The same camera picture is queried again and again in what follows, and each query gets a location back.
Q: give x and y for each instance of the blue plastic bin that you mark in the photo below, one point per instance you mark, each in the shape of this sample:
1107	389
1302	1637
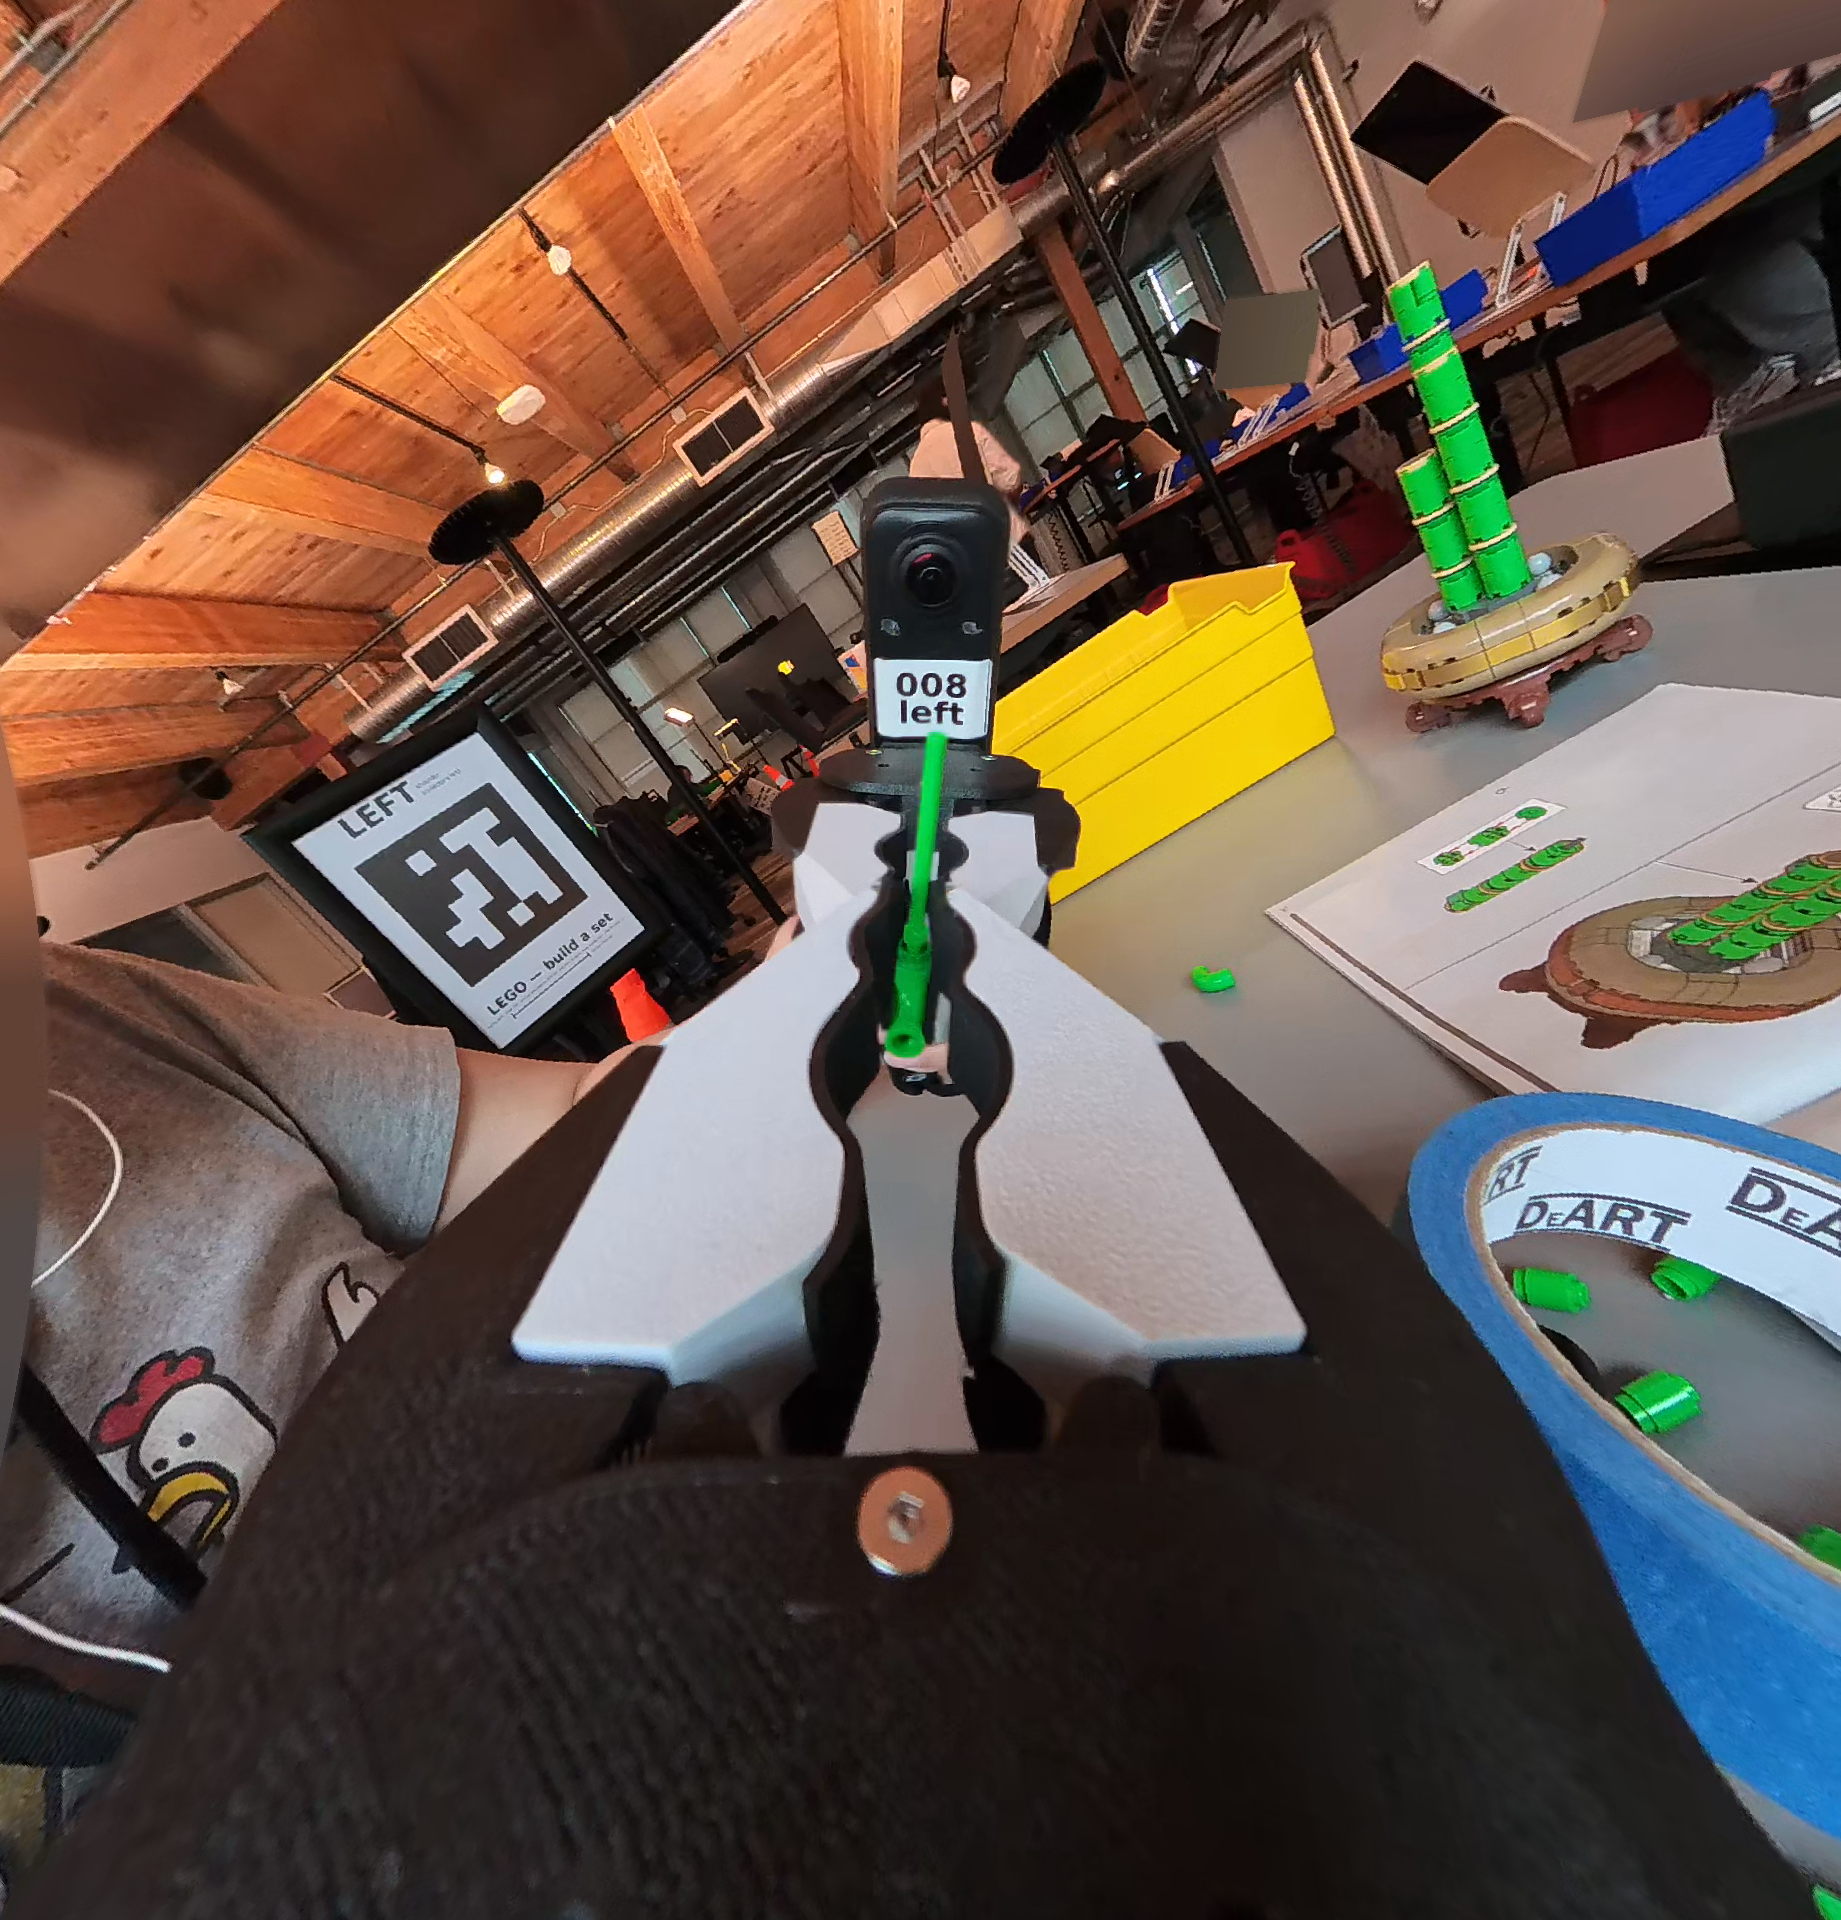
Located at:
1378	350
1657	190

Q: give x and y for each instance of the green lego elbow piece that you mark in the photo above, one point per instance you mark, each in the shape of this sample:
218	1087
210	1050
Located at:
1210	980

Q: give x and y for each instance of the lego bamboo plant model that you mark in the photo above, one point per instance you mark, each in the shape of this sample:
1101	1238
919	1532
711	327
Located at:
1459	492

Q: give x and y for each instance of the thin green lego rod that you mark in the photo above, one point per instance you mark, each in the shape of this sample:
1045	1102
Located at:
929	810

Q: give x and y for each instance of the black support pole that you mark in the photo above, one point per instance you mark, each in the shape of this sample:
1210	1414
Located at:
1045	110
483	522

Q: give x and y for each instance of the blue masking tape roll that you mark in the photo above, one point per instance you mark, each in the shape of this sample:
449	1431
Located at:
1610	1574

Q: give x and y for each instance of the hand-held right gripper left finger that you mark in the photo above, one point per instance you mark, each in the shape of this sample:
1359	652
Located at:
680	1196

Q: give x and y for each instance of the black framed marker sign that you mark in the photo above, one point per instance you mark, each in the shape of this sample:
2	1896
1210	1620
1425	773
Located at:
470	882

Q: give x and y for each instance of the row of green round bricks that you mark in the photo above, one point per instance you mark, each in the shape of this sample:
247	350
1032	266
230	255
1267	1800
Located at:
1657	1405

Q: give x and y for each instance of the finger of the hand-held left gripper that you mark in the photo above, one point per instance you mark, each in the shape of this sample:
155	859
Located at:
838	863
1001	863

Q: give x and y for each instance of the black monitor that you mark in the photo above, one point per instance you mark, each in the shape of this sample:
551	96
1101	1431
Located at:
770	675

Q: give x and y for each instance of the yellow plastic bin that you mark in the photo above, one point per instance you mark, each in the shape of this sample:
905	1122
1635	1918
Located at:
1160	722

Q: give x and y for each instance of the lego instruction booklet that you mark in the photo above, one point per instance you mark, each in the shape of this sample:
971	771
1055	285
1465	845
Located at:
1459	928

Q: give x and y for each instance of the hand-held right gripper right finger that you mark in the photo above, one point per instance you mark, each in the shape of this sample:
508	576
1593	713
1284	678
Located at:
1146	1196

